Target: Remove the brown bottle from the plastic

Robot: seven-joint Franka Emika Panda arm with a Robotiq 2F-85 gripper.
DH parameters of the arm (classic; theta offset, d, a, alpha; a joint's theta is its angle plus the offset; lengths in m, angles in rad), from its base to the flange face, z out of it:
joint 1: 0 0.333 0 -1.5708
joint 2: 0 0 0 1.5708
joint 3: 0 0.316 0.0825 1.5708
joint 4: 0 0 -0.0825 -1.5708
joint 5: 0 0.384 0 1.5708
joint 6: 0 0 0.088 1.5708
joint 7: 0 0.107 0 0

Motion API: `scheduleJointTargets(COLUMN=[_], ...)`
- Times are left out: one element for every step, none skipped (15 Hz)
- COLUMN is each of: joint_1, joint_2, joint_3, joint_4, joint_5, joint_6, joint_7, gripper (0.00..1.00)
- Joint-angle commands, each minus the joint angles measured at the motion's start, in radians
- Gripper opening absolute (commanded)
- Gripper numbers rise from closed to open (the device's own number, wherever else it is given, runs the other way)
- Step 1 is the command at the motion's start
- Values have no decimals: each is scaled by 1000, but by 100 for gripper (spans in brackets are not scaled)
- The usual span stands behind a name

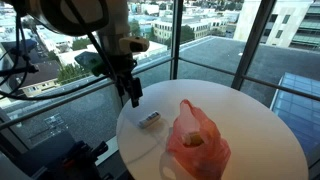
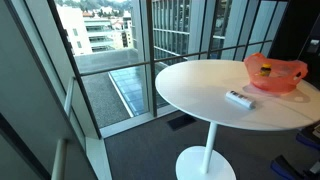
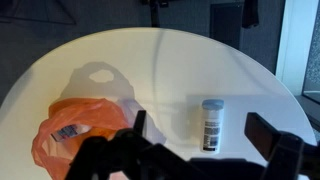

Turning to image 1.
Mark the white tube with barcode label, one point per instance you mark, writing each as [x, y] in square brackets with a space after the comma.
[149, 119]

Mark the orange plastic bag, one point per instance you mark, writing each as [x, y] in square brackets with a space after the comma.
[213, 150]

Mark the dark window rail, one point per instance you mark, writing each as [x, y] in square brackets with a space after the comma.
[66, 100]
[283, 88]

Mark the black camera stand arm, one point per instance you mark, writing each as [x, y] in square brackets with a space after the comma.
[20, 70]

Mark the white concrete building outside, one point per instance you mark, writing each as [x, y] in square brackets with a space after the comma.
[293, 20]

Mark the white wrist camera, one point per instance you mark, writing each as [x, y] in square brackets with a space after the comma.
[133, 44]

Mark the dark window mullion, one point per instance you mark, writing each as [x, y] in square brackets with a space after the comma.
[250, 43]
[176, 33]

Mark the brown bottle with yellow cap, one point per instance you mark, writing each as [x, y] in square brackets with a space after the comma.
[194, 139]

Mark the black equipment with blue parts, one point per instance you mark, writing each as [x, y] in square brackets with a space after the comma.
[66, 160]

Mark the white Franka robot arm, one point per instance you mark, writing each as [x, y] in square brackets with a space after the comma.
[53, 13]

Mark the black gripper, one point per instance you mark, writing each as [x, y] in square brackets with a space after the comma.
[125, 68]

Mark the blue glass roof outside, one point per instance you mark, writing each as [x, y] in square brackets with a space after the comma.
[300, 110]

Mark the blue camera on stand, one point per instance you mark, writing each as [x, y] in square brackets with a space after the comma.
[25, 46]

